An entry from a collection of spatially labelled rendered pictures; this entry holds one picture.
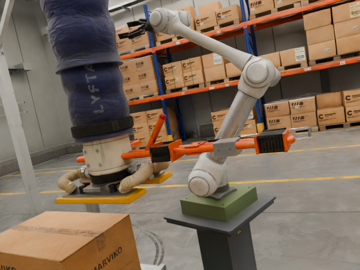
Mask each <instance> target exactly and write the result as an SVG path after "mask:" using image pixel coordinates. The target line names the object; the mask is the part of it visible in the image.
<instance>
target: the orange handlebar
mask: <svg viewBox="0 0 360 270"><path fill-rule="evenodd" d="M295 140H296V138H295V137H294V136H293V135H290V134H289V136H288V137H287V143H288V145H290V144H293V143H294V142H295ZM213 143H214V142H206V141H200V142H192V143H190V144H188V145H180V146H179V148H174V149H173V153H174V155H179V154H186V156H188V155H200V154H202V153H204V152H213V151H214V148H213ZM130 144H131V148H134V147H137V146H139V145H141V141H140V140H135V141H130ZM235 147H236V149H248V148H255V145H254V138H248V139H240V140H239V142H236V144H235ZM139 151H141V152H139ZM129 152H130V153H123V154H122V155H121V158H122V159H135V158H147V157H150V153H149V151H145V149H138V150H131V151H129ZM77 162H78V163H85V158H84V155H83V156H80V157H78V158H77Z"/></svg>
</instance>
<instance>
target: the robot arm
mask: <svg viewBox="0 0 360 270"><path fill-rule="evenodd" d="M127 25H128V27H134V26H138V25H141V26H140V27H138V29H136V30H134V31H132V32H130V33H128V32H127V33H121V34H118V36H119V38H120V39H125V38H129V40H130V39H132V38H135V37H138V36H140V35H144V34H145V32H146V31H149V32H150V33H153V32H157V33H161V32H162V33H165V34H168V35H173V34H176V35H179V36H181V37H183V38H185V39H187V40H189V41H191V42H193V43H196V44H198V45H200V46H202V47H204V48H206V49H208V50H210V51H212V52H214V53H216V54H218V55H220V56H222V57H224V58H226V59H227V60H228V61H230V62H231V63H233V65H234V66H236V67H237V68H238V69H239V70H240V71H242V75H241V77H240V80H239V83H238V89H239V90H238V92H237V95H236V97H235V99H234V101H233V103H232V105H231V107H230V109H229V111H228V113H227V115H226V117H225V119H224V121H223V123H222V125H221V127H220V129H219V131H218V133H217V135H216V137H215V139H220V138H221V139H227V138H237V137H238V136H239V134H240V132H241V130H242V128H243V126H244V124H245V122H246V120H247V118H248V116H249V114H250V113H251V111H252V109H253V107H254V105H255V103H256V101H257V99H259V98H261V97H262V96H263V95H264V94H265V92H266V90H267V89H268V87H273V86H275V85H276V84H277V83H278V82H279V80H280V78H281V74H280V72H279V71H278V69H277V68H276V67H275V66H274V64H273V63H272V62H271V61H270V60H269V59H267V58H264V57H256V56H253V55H251V54H248V53H245V52H242V51H240V50H237V49H234V48H232V47H230V46H228V45H226V44H224V43H221V42H219V41H217V40H215V39H212V38H210V37H208V36H205V35H203V34H201V33H198V32H196V31H194V30H192V29H190V28H189V27H190V25H191V17H190V14H189V12H187V11H182V10H179V11H177V10H173V11H171V10H169V9H165V8H161V7H160V8H157V9H155V10H153V11H152V13H151V15H150V18H149V19H143V18H139V20H137V21H131V22H127ZM226 158H227V157H215V155H214V152H204V153H202V154H200V155H199V158H198V161H197V163H196V165H195V166H194V168H193V169H192V171H191V173H190V174H189V176H188V180H187V182H188V186H189V189H190V191H191V192H193V193H194V194H195V195H197V197H205V198H210V199H215V200H221V199H222V198H223V197H225V196H227V195H229V194H231V193H232V192H234V191H237V188H236V187H231V186H229V183H228V173H227V166H226Z"/></svg>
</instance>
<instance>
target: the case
mask: <svg viewBox="0 0 360 270"><path fill-rule="evenodd" d="M0 270H141V266H140V261H139V256H138V251H137V247H136V242H135V238H134V234H133V229H132V224H131V219H130V215H129V214H119V213H87V212H54V211H46V212H44V213H41V214H39V215H37V216H35V217H33V218H31V219H29V220H27V221H25V222H23V223H21V224H19V225H17V226H15V227H13V228H11V229H9V230H7V231H5V232H3V233H1V234H0Z"/></svg>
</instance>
